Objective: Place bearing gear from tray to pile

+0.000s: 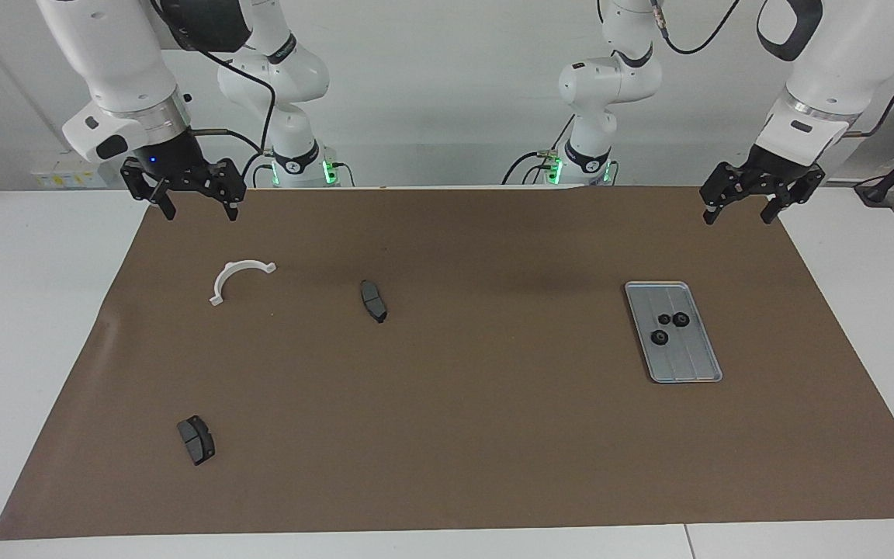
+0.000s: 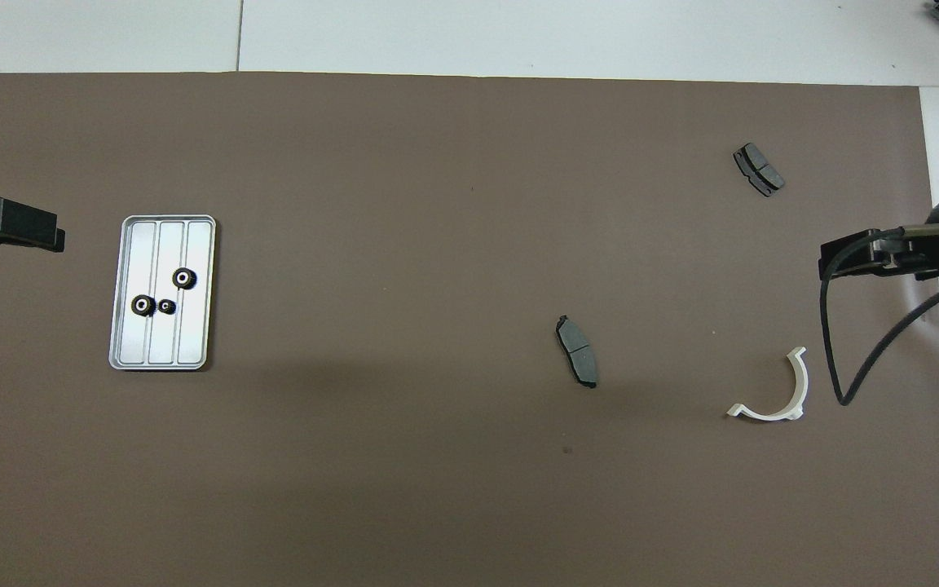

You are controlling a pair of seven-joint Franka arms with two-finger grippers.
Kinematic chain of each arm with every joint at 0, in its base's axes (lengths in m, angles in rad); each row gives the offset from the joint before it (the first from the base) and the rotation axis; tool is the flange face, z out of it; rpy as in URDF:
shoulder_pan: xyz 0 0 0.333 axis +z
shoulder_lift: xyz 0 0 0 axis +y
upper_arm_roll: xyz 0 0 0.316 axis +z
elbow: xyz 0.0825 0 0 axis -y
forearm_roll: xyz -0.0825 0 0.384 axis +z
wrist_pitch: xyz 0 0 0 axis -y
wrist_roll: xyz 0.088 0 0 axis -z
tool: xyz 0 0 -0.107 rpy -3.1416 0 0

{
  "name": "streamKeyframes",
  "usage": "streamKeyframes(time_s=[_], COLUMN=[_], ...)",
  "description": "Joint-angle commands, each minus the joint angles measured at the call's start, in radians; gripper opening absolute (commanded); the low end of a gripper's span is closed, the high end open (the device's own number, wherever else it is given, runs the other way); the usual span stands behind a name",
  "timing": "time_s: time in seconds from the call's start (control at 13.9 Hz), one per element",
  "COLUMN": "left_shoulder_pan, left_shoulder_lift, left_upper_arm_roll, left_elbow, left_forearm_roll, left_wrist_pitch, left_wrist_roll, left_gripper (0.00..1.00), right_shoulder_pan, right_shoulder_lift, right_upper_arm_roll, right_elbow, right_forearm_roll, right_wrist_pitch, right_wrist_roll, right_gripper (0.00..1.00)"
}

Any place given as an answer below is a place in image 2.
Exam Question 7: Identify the silver metal tray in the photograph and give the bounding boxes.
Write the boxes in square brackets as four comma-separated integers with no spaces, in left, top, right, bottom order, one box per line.
[108,214,218,373]

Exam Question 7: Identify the short dark brake pad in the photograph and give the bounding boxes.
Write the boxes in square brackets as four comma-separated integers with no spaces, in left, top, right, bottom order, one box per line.
[733,143,787,198]

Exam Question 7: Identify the long grey brake pad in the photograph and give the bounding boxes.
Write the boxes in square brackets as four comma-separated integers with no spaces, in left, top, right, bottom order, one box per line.
[555,314,600,390]

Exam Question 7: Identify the brown paper table mat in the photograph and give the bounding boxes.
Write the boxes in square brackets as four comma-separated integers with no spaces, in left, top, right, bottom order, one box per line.
[0,72,939,587]

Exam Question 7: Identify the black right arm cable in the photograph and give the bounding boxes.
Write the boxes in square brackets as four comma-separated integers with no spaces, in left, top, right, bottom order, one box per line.
[818,224,939,407]

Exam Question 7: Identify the white curved plastic bracket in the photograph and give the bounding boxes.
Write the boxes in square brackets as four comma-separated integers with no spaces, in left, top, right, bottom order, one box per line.
[726,346,811,423]

